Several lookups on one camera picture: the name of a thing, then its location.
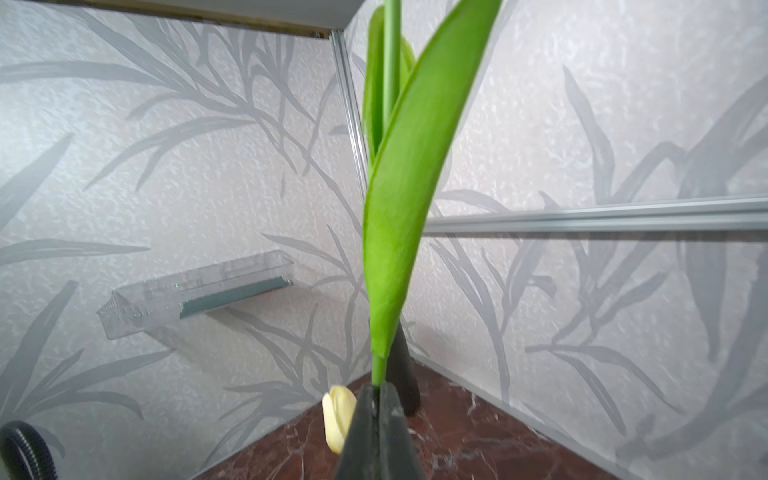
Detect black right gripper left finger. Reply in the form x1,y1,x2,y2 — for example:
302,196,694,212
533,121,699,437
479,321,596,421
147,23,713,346
334,383,380,480

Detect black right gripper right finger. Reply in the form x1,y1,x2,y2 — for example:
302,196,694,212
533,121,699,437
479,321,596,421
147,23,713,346
379,382,424,480

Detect cream white tulip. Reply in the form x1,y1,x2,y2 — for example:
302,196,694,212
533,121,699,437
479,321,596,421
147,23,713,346
321,0,504,456

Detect clear plastic wall shelf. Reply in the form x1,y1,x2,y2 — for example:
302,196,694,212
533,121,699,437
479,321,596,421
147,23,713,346
97,250,294,340

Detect black corrugated cable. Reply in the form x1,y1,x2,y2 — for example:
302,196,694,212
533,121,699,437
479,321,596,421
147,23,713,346
0,420,59,480

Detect aluminium frame profile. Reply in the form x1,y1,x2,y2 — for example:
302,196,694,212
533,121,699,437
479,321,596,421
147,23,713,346
330,30,767,237

